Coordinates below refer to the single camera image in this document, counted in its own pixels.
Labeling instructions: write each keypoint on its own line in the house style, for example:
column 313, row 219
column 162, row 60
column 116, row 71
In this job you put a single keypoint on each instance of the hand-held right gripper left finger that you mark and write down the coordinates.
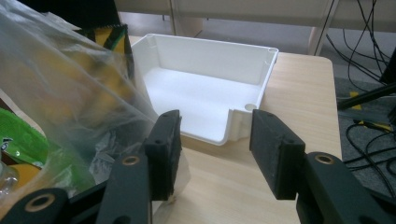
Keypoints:
column 163, row 155

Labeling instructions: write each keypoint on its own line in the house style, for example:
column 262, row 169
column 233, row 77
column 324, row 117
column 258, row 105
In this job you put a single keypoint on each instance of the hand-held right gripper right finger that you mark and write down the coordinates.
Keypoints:
column 274, row 155

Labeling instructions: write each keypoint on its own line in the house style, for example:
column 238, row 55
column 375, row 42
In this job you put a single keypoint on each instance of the white plastic bin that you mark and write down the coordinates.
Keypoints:
column 202, row 93

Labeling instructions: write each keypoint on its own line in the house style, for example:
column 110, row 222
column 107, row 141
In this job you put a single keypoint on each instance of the clear plastic bag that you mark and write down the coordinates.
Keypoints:
column 71, row 93

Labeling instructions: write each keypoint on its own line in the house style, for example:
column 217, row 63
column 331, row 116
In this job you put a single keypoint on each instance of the green snack packet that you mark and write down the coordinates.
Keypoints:
column 21, row 137

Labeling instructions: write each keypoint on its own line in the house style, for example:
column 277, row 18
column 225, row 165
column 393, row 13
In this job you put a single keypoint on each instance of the black metal stand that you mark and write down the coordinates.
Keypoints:
column 364, row 97

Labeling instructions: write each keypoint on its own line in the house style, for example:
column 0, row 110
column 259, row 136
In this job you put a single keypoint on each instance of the light wooden desk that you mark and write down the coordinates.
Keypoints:
column 236, row 12

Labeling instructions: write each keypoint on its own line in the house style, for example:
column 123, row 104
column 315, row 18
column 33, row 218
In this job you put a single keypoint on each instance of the black curtain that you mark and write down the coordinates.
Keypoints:
column 71, row 11

